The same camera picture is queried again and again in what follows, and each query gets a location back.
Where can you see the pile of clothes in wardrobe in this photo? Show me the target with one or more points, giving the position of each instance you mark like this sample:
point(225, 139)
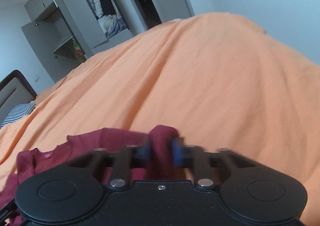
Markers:
point(108, 16)

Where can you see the blue white checkered pillow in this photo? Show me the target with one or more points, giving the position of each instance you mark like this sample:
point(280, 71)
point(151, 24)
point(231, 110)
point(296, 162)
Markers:
point(17, 113)

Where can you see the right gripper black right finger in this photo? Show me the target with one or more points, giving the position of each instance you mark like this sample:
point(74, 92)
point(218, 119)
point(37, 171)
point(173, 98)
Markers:
point(209, 170)

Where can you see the maroon red small garment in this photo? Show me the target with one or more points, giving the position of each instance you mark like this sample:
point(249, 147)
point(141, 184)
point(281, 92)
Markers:
point(45, 191)

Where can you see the grey wardrobe with open doors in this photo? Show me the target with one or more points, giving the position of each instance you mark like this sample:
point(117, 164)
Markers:
point(55, 22)

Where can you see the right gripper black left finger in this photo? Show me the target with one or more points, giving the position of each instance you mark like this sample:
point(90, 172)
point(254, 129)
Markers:
point(120, 163)

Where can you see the orange bed sheet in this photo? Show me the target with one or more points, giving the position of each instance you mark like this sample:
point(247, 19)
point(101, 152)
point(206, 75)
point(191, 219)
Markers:
point(218, 79)

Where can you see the colourful bag in wardrobe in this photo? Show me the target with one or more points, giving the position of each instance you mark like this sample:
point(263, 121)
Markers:
point(79, 53)

